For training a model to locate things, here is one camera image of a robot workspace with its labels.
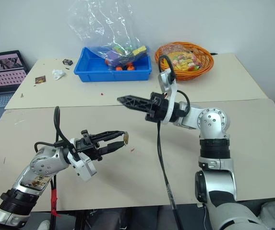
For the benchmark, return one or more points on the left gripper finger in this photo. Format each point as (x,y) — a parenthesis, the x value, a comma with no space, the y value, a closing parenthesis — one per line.
(108,135)
(111,147)

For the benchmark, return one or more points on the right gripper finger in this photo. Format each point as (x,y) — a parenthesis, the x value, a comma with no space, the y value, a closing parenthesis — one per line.
(135,100)
(140,107)

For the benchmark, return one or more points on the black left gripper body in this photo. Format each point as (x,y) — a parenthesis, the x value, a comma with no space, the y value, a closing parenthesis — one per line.
(89,147)

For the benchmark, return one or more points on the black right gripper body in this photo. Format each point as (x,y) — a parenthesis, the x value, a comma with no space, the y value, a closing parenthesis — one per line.
(158,107)

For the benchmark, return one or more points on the small brass padlock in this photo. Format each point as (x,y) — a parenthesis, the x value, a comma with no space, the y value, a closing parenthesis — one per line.
(126,138)

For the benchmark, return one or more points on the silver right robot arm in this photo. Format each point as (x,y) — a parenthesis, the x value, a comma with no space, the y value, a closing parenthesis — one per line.
(214,119)

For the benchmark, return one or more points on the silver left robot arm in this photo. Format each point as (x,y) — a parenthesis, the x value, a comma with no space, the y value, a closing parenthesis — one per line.
(43,163)

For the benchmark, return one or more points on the orange toy piece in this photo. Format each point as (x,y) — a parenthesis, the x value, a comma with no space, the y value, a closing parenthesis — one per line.
(131,67)
(119,68)

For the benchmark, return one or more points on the purple toy piece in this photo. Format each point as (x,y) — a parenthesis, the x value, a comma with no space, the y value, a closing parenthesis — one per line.
(112,56)

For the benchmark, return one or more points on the yellow toy block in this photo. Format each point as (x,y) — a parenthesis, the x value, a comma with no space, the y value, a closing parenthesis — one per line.
(139,50)

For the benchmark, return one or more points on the blue plastic bin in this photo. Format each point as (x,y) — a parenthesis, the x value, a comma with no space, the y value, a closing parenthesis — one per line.
(91,69)

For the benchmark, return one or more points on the bag of colourful toy food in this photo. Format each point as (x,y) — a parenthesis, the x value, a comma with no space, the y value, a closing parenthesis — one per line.
(184,60)

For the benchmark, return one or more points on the red tape wrap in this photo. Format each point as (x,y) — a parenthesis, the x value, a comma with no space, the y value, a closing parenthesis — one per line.
(54,197)

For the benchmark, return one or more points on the orange wicker basket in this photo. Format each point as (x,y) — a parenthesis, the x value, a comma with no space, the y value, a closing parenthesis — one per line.
(204,64)

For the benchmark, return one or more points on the small black box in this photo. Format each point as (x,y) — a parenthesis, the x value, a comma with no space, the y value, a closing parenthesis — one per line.
(68,62)

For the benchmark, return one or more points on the crumpled white tissue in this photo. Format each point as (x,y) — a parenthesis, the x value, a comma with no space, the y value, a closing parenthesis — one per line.
(58,74)

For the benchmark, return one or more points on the clear plastic bag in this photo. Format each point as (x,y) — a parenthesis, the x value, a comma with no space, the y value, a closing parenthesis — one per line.
(99,26)

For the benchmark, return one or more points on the small picture card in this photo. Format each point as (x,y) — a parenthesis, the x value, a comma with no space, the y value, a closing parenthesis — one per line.
(40,80)

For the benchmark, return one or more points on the white shoe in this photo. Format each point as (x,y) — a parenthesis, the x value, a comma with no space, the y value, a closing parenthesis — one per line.
(43,225)

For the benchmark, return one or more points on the open laptop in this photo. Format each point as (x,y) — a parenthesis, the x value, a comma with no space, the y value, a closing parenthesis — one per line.
(3,72)

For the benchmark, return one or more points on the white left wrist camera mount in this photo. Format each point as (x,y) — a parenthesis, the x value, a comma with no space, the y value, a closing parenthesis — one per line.
(85,167)

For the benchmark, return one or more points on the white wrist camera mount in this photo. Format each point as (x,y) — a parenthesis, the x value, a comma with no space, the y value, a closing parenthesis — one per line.
(85,167)
(164,80)

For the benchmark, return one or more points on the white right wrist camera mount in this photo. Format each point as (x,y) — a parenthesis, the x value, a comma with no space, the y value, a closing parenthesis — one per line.
(164,80)

